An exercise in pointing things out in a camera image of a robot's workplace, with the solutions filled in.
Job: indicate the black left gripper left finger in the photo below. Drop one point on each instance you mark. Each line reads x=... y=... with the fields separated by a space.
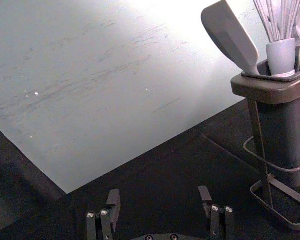
x=114 y=203

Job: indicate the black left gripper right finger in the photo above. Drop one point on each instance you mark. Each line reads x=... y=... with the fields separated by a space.
x=216 y=220

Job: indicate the black table cloth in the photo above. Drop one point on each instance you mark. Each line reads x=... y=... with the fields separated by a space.
x=165 y=175

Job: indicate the black rack with steel bars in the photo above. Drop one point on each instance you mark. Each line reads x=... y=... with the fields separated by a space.
x=282 y=130

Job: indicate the grey spatula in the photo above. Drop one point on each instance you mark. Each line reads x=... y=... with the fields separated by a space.
x=227 y=32

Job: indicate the plain pale wall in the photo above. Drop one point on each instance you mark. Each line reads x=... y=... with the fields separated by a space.
x=90 y=75

